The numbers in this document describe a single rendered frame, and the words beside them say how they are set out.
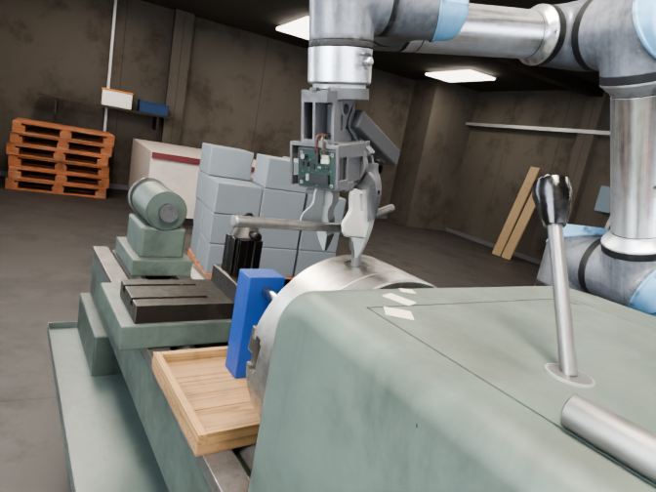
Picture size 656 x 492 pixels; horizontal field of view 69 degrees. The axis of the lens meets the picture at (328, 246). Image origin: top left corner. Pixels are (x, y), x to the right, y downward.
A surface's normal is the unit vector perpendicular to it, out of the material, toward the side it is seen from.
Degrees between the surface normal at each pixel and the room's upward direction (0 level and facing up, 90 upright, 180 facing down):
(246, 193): 90
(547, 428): 0
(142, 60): 90
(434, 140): 90
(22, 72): 90
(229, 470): 0
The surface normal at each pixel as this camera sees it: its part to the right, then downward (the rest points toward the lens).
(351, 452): -0.83, -0.04
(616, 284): -0.90, 0.33
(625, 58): -0.75, 0.39
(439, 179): 0.44, 0.26
